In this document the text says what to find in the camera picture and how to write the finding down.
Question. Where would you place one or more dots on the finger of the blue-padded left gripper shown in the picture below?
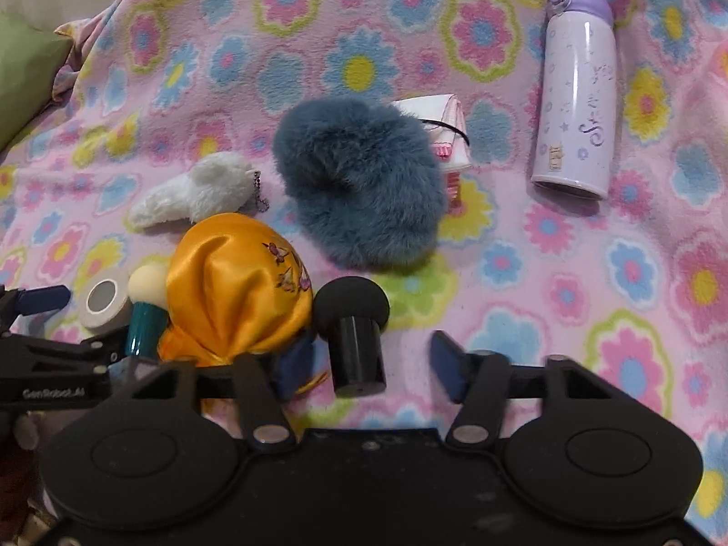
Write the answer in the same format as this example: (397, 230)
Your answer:
(20, 302)

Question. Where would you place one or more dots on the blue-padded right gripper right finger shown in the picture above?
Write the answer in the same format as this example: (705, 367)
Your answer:
(451, 365)

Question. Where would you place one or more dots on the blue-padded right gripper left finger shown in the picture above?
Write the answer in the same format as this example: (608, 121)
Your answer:
(293, 370)

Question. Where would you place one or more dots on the grey tape roll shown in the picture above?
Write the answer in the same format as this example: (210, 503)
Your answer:
(104, 304)

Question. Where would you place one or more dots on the black sponge stamp brush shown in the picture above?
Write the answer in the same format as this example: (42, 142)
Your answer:
(349, 315)

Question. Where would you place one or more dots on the orange satin drawstring pouch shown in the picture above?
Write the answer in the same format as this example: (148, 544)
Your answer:
(234, 286)

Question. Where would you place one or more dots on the white plush toy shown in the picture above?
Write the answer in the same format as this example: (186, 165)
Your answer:
(218, 183)

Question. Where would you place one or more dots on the cream teal sponge stamp brush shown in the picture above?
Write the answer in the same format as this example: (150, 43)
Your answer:
(147, 289)

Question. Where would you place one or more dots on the blue fluffy fur pouch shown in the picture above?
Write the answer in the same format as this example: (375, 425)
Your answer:
(365, 182)

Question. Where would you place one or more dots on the pink floral fleece blanket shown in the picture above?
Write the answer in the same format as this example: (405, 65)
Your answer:
(366, 272)

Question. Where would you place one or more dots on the green pillow with lettering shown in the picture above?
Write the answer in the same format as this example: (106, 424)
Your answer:
(30, 61)

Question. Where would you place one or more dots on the pink white house pouch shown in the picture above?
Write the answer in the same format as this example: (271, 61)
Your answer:
(444, 121)

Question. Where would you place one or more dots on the lilac thermos bottle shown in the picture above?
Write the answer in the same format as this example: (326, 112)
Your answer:
(576, 137)

